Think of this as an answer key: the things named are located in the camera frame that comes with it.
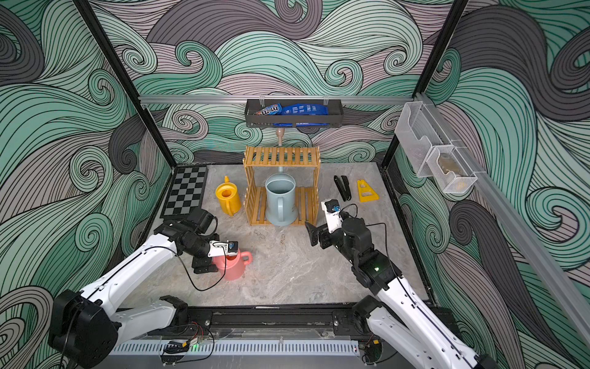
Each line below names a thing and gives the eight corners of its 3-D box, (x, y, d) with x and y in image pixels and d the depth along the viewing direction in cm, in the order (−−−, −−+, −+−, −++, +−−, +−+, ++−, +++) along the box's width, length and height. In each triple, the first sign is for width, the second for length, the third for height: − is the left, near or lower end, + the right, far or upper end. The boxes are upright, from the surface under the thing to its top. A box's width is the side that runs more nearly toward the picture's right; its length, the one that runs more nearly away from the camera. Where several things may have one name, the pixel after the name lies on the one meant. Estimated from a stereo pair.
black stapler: (337, 201, 108) (338, 198, 106) (333, 178, 117) (334, 175, 115) (351, 201, 108) (352, 198, 106) (346, 178, 117) (347, 175, 115)
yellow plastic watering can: (213, 205, 106) (206, 189, 97) (231, 191, 111) (226, 175, 102) (231, 220, 100) (226, 205, 91) (249, 205, 106) (245, 189, 97)
